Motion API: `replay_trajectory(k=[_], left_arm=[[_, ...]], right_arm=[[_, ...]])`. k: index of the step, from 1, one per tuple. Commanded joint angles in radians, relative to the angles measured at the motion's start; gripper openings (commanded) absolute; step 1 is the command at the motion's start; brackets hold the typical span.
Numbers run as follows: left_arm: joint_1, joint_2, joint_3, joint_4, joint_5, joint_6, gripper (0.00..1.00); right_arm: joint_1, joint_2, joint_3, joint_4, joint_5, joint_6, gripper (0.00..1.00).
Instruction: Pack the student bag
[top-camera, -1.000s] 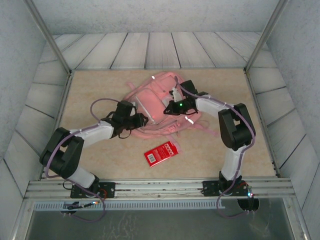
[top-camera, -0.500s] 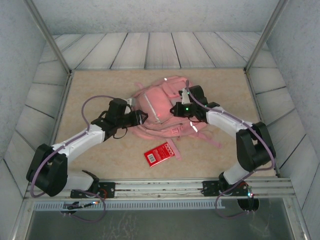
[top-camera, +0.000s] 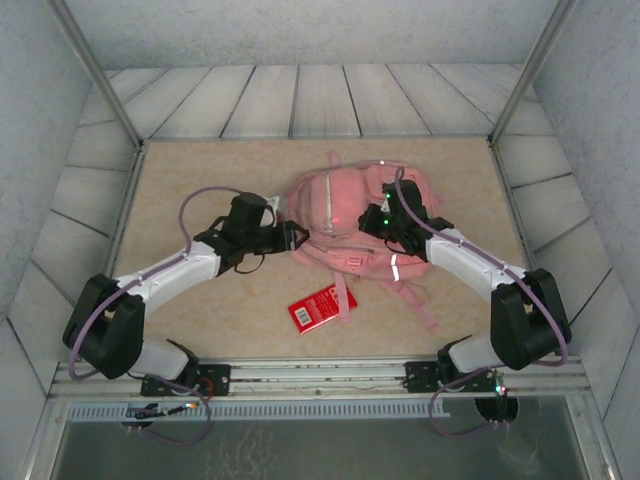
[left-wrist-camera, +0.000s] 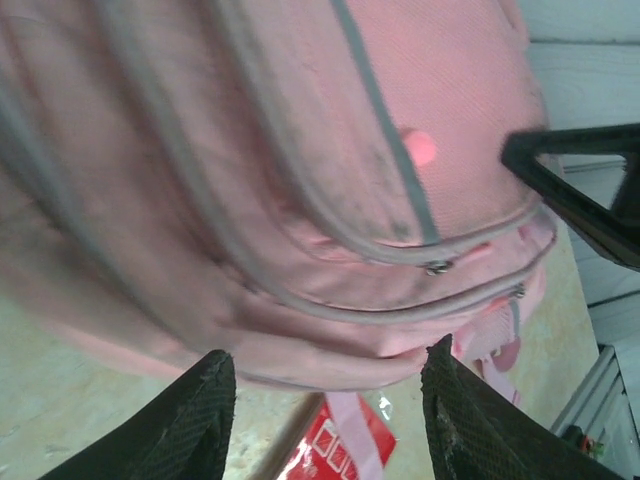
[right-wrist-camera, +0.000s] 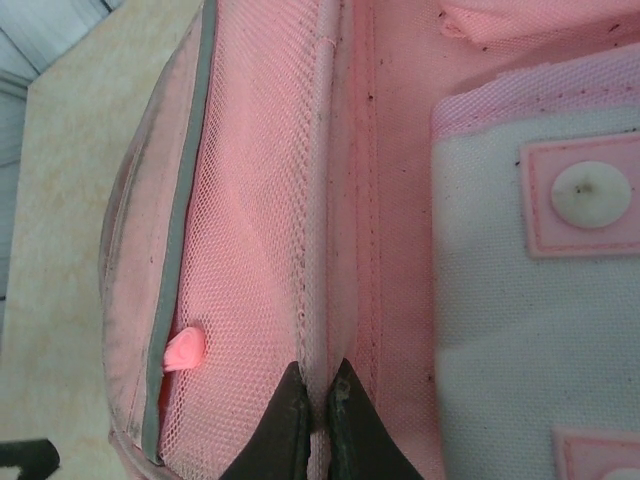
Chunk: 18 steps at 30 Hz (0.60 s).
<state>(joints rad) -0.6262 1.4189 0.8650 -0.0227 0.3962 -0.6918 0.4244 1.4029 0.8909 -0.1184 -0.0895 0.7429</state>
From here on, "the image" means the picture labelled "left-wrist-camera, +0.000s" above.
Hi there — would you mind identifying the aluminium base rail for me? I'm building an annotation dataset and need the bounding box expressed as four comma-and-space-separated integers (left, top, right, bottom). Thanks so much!
549, 344, 640, 480

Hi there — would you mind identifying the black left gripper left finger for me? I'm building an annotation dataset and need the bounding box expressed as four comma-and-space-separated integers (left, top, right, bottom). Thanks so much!
34, 348, 237, 480

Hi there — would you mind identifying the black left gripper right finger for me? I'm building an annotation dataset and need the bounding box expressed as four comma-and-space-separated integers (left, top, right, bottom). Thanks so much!
419, 332, 629, 480

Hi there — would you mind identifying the red card pack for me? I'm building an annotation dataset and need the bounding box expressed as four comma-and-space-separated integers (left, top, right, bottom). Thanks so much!
259, 394, 399, 480

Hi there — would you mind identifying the pink student backpack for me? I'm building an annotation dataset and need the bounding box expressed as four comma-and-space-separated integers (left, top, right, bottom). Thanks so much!
0, 0, 560, 480

